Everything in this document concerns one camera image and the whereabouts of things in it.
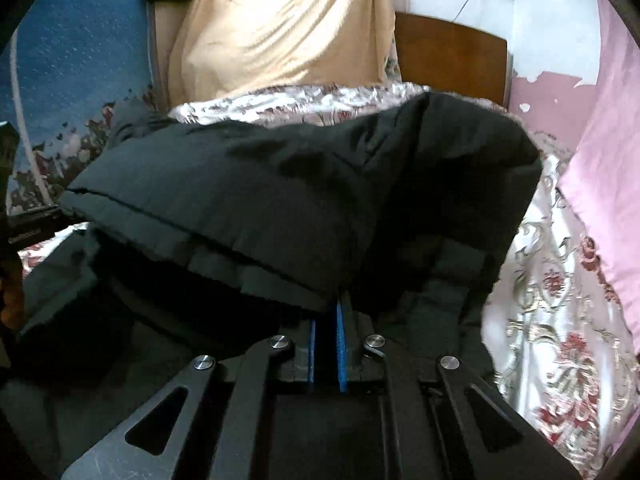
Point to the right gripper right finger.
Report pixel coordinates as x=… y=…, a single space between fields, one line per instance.
x=439 y=419

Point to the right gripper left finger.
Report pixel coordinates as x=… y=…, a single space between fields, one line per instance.
x=205 y=423

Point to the black padded jacket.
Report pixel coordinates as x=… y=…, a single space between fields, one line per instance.
x=207 y=239

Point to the floral satin bedspread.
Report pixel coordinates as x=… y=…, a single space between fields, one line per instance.
x=554 y=323

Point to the pink satin curtain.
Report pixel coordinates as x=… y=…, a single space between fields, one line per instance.
x=602 y=182

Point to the brown wooden headboard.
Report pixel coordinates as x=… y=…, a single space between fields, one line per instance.
x=451 y=57

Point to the beige draped cloth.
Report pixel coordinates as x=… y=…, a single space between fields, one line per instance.
x=231 y=47

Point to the blue patterned wall hanging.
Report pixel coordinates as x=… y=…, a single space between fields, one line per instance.
x=67 y=69

